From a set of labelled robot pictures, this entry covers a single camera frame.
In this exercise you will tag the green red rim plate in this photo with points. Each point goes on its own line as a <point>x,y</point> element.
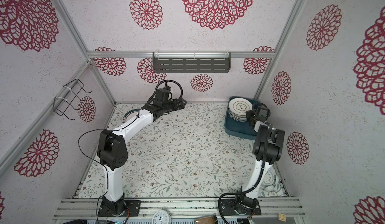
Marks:
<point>130,114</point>

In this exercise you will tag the grey wall shelf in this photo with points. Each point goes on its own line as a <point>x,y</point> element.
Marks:
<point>191,63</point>

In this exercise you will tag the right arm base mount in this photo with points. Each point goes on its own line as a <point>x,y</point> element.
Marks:
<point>239,206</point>

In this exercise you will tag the teal plastic bin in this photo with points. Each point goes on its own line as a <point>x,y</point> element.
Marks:
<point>239,129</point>

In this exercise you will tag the black wire wall rack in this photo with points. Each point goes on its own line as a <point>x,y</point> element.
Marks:
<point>62,104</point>

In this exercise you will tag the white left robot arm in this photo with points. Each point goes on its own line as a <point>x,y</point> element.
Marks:
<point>112,150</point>

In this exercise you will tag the white plate clover motif front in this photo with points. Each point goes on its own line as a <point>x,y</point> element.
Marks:
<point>238,108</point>

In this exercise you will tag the brown box front edge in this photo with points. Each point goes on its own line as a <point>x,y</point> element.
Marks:
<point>212,219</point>

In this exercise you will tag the white round clock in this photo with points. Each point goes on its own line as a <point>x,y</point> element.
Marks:
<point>161,217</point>

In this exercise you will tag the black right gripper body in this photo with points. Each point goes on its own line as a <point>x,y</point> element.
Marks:
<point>252,115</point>

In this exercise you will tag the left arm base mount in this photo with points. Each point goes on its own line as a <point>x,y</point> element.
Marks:
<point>120,208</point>

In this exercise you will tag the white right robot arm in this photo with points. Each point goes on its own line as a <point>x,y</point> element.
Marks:
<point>267,148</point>

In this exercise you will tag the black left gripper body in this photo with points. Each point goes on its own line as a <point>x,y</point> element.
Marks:
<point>172,105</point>

